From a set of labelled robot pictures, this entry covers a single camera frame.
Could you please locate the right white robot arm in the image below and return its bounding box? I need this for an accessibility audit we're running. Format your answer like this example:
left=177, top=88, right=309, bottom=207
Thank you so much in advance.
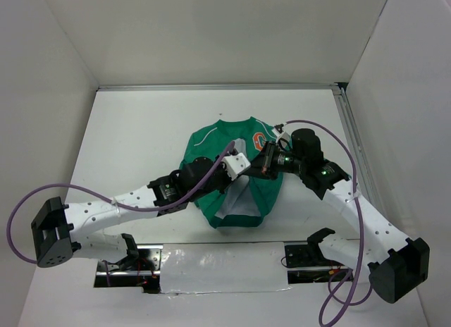
left=245, top=128, right=430, bottom=304

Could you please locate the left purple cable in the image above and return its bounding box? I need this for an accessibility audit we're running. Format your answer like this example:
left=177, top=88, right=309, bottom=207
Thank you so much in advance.
left=7, top=140, right=237, bottom=288

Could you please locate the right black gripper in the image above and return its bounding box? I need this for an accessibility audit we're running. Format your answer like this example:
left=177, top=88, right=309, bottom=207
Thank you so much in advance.
left=242, top=139, right=306, bottom=180

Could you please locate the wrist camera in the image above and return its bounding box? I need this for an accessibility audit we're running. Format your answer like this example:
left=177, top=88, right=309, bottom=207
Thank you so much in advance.
left=272, top=124, right=290, bottom=149
left=221, top=153, right=251, bottom=181

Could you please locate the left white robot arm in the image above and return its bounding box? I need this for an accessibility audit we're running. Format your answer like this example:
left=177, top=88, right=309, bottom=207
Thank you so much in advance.
left=31, top=154, right=250, bottom=270

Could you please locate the green jacket with white lettering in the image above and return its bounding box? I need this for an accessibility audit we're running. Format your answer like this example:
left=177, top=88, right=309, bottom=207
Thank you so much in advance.
left=180, top=117, right=283, bottom=228

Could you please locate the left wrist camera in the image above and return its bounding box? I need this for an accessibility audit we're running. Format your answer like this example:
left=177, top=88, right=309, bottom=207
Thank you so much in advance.
left=221, top=153, right=251, bottom=181

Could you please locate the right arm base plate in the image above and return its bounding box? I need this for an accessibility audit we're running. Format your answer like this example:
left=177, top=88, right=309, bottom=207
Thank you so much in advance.
left=280, top=244, right=348, bottom=285

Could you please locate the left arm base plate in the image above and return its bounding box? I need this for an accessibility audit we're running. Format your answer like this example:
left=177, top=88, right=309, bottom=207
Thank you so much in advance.
left=94, top=244, right=163, bottom=294

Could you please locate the aluminium frame rail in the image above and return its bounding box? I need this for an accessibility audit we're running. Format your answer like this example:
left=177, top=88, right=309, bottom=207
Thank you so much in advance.
left=94, top=80, right=392, bottom=238

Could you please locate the silver tape patch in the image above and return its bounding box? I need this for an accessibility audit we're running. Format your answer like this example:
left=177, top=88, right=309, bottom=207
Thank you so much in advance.
left=160, top=242, right=290, bottom=294

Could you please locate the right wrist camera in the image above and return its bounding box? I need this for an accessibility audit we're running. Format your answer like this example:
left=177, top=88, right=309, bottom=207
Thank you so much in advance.
left=272, top=124, right=290, bottom=149

